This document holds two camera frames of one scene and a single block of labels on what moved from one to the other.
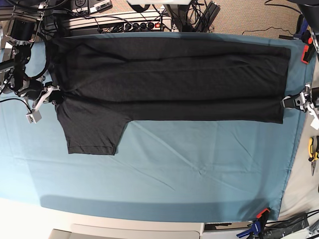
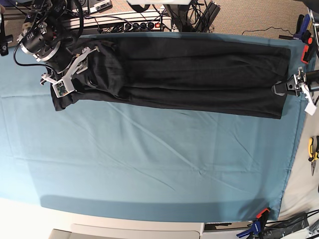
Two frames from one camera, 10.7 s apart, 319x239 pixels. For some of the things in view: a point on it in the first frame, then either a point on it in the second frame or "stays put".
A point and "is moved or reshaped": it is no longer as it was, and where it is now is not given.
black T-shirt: (109, 81) is moved or reshaped
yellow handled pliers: (313, 151) stays put
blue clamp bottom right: (257, 225) stays put
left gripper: (297, 100) → (310, 78)
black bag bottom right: (277, 229) stays put
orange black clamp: (309, 51) stays put
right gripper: (38, 91) → (80, 62)
